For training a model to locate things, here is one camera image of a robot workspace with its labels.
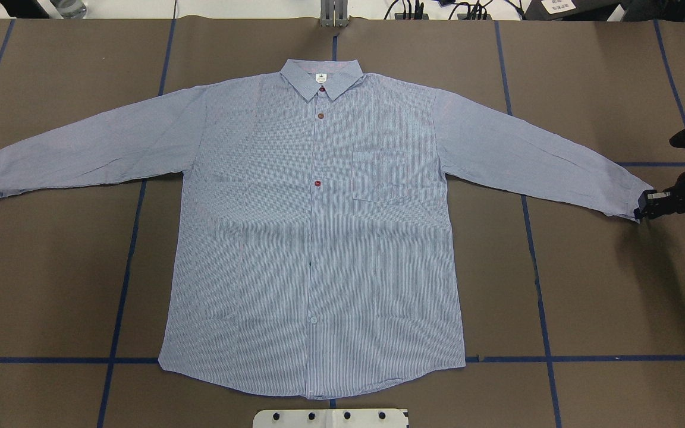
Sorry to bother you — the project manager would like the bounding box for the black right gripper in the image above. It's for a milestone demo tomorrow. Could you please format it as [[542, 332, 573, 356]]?
[[634, 172, 685, 219]]

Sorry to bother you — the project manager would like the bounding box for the blue striped button shirt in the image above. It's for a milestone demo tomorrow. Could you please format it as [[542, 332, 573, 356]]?
[[0, 59, 649, 400]]

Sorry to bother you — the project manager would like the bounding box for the black device with label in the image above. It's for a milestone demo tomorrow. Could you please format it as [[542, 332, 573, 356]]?
[[523, 1, 621, 21]]

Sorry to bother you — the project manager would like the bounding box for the clear water bottle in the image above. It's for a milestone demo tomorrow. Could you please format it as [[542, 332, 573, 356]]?
[[50, 0, 87, 19]]

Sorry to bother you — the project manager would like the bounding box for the black cable bundle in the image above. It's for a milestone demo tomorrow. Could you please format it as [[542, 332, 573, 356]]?
[[384, 0, 524, 21]]

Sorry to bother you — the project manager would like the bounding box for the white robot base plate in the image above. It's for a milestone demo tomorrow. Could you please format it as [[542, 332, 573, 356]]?
[[252, 408, 410, 427]]

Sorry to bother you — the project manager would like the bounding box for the grey aluminium frame post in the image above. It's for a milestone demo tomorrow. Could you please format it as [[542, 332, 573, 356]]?
[[320, 0, 350, 28]]

